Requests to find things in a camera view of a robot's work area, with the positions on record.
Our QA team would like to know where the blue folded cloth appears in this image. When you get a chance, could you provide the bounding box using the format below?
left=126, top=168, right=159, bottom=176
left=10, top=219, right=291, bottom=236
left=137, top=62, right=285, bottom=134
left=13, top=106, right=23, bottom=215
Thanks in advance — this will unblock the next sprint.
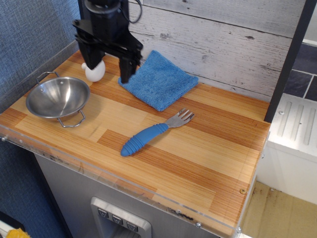
left=118, top=50, right=198, bottom=112

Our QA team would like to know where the white mushroom toy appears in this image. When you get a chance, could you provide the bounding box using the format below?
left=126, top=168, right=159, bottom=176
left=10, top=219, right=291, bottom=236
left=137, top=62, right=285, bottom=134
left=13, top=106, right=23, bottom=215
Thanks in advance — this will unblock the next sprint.
left=81, top=61, right=106, bottom=82

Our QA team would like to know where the silver dispenser button panel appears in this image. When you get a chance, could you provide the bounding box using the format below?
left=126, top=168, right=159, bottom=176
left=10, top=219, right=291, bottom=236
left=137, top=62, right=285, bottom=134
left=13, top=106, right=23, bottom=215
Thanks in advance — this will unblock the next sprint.
left=91, top=197, right=152, bottom=238

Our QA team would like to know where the yellow object at corner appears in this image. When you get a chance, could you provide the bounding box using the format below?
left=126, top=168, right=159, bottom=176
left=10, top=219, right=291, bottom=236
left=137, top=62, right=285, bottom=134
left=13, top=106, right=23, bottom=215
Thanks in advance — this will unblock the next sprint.
left=6, top=229, right=30, bottom=238

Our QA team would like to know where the blue sleeved robot cable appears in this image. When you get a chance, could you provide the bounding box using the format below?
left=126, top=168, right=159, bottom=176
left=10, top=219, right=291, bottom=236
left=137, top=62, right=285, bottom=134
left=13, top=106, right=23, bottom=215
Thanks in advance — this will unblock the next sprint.
left=118, top=0, right=145, bottom=24

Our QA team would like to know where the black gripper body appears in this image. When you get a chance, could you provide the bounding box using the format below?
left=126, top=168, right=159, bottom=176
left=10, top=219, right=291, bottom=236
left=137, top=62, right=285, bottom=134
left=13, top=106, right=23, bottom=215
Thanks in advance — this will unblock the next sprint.
left=73, top=4, right=143, bottom=59

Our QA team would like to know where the dark right frame post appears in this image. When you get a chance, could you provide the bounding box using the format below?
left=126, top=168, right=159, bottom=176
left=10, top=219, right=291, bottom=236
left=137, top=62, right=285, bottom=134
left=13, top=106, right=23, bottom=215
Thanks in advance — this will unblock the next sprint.
left=264, top=0, right=317, bottom=123

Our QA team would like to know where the white toy sink drainboard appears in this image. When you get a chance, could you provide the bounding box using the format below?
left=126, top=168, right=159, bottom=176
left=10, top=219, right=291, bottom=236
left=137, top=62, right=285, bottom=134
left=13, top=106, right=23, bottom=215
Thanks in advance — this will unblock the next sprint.
left=257, top=94, right=317, bottom=203

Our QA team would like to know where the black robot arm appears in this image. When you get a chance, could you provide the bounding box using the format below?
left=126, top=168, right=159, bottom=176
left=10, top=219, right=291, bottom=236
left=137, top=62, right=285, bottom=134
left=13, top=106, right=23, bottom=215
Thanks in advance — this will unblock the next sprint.
left=72, top=0, right=143, bottom=84

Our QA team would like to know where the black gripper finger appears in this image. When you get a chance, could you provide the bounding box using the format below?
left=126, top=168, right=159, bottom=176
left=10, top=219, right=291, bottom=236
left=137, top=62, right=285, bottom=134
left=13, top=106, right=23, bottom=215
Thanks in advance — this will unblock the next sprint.
left=78, top=42, right=106, bottom=69
left=119, top=58, right=140, bottom=83

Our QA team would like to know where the steel bowl with handles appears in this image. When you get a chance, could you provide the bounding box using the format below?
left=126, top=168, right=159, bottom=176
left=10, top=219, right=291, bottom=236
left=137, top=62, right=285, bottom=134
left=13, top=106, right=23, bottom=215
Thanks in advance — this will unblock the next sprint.
left=26, top=71, right=90, bottom=128

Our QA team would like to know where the blue handled metal fork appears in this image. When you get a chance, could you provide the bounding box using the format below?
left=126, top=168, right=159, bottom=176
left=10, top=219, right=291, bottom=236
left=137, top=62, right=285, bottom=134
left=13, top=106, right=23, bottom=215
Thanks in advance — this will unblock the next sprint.
left=120, top=108, right=195, bottom=157

